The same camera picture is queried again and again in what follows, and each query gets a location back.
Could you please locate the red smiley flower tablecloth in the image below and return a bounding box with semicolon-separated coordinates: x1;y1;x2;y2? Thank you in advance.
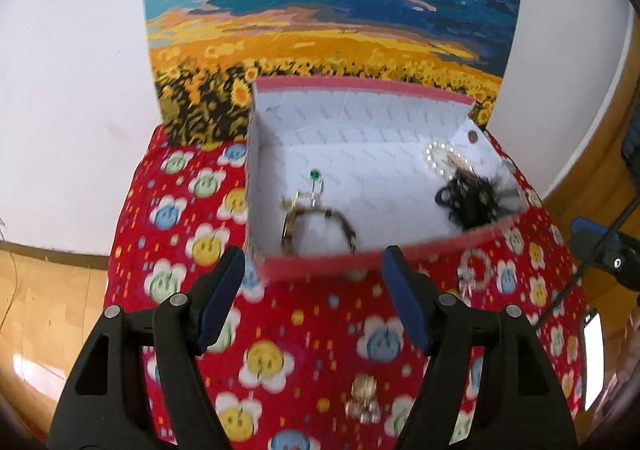
102;125;588;450

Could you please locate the sunflower field landscape painting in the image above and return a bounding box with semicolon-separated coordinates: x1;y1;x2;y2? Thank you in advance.
142;0;526;153

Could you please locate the black lace hair bow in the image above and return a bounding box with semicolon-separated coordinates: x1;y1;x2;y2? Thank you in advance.
434;170;523;233

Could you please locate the gold bracelet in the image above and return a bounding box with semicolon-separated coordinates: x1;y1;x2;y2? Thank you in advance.
280;202;361;258

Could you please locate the pink cardboard box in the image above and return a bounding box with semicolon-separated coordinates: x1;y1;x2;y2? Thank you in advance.
245;74;528;283

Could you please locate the gold brooch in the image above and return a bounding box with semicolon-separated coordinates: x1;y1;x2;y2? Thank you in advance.
345;375;381;423

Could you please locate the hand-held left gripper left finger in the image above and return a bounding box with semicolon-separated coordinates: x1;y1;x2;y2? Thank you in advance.
47;246;247;450

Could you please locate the black smartphone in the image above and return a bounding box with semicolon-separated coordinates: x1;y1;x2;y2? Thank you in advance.
580;310;606;413

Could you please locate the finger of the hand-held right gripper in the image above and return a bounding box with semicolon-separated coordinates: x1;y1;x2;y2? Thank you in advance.
570;216;640;291

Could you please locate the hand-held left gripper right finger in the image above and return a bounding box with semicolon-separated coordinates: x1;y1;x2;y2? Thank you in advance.
381;245;581;450

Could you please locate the white pearl bracelet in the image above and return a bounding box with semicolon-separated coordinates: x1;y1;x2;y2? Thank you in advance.
425;141;473;181

